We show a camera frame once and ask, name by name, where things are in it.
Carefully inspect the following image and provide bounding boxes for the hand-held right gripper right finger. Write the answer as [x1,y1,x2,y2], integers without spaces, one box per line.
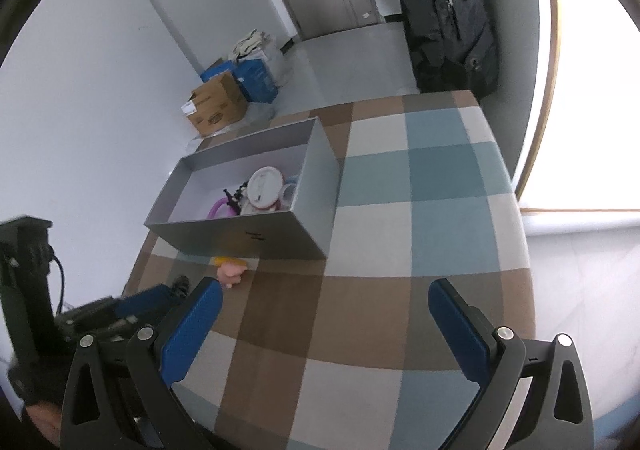
[427,278,596,450]

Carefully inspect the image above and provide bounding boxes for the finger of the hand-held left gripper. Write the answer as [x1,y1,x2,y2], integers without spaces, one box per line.
[114,274,191,332]

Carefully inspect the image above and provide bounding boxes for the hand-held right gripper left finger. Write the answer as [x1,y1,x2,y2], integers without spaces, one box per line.
[60,277,224,450]

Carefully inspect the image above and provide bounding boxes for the pink yellow figure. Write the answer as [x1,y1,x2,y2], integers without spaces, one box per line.
[209,255,250,290]

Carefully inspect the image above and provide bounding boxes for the purple ring bracelet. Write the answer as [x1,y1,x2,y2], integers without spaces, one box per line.
[207,197,241,220]

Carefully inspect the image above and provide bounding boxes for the round white badge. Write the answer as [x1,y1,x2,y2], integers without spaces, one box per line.
[248,166,286,205]

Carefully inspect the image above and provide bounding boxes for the grey box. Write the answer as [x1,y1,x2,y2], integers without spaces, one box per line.
[144,117,344,261]

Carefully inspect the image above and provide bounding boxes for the person's left forearm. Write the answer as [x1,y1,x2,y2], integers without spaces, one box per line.
[7,361,65,447]

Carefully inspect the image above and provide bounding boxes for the checkered tablecloth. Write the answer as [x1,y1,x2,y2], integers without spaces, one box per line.
[122,90,534,450]

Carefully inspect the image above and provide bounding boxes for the brown cardboard box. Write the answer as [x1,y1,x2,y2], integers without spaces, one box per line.
[181,70,250,138]

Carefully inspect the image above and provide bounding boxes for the blue cardboard box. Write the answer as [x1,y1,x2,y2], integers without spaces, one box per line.
[233,57,280,105]
[199,58,239,84]

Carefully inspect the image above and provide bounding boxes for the white plastic bag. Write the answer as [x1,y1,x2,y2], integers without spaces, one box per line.
[264,45,287,87]

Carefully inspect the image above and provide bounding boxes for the beige cloth bag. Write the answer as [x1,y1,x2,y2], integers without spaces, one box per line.
[229,28,276,62]

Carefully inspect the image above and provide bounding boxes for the black cable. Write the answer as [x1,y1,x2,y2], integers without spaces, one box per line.
[49,254,67,318]

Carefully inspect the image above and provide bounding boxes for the black bead bracelet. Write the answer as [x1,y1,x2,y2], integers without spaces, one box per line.
[235,179,251,216]

